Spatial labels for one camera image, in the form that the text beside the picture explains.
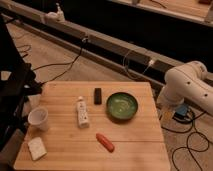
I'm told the long metal rail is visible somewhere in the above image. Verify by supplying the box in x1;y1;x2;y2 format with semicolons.
0;0;213;101

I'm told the white sponge block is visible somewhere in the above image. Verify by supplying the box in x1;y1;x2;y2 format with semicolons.
28;137;47;161

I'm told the white paper cup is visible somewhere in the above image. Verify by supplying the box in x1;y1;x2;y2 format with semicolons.
28;107;49;131

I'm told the blue power box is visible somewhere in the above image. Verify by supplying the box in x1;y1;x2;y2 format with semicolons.
174;104;189;119

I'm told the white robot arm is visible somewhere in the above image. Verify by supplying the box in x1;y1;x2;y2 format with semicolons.
158;61;213;115

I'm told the black equipment stand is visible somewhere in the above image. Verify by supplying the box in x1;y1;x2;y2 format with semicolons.
0;14;42;151

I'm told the black floor cable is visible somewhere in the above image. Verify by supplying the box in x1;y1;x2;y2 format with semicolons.
161;109;213;171

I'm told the black eraser block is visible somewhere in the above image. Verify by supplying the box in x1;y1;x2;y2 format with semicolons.
94;88;102;105

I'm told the green bowl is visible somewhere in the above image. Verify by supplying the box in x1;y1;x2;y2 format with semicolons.
106;92;138;121

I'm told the white tube with cap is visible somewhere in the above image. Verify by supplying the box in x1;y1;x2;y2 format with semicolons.
77;96;89;128

